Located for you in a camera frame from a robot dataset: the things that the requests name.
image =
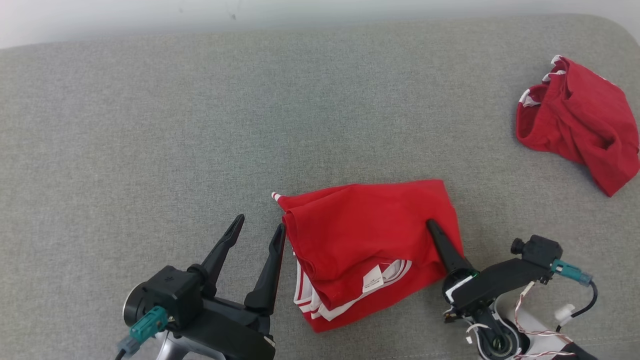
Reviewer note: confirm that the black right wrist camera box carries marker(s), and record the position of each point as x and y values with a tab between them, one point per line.
540	250

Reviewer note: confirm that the red shorts with white stripes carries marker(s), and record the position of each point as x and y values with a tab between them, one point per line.
585	110

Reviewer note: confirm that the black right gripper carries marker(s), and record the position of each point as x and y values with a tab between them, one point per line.
495	282

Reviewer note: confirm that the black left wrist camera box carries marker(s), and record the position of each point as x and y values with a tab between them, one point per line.
172	295

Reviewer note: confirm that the red jersey with white sleeves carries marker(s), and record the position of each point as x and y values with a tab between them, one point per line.
360	230

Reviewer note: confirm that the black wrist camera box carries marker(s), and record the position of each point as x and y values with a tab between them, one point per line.
172	295
540	250

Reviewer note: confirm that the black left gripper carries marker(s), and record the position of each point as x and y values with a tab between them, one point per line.
235	332

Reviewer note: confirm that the grey fabric sofa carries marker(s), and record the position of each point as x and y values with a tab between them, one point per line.
200	125

